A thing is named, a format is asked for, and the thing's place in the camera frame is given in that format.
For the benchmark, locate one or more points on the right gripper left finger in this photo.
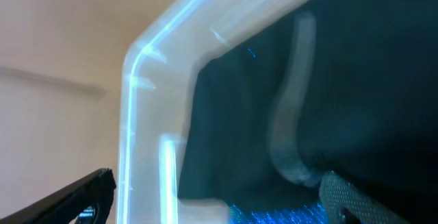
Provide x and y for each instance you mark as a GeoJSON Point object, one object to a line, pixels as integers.
{"type": "Point", "coordinates": [88, 200]}

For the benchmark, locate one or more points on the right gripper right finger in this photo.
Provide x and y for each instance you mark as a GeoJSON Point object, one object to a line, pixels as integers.
{"type": "Point", "coordinates": [345, 204]}

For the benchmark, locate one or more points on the blue green sparkly fabric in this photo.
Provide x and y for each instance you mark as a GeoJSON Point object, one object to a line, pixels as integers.
{"type": "Point", "coordinates": [313, 214]}

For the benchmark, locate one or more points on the black cloth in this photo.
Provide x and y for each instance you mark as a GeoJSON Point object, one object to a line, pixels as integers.
{"type": "Point", "coordinates": [343, 86]}

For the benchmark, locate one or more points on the clear plastic storage bin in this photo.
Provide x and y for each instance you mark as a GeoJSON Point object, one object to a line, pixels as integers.
{"type": "Point", "coordinates": [158, 74]}

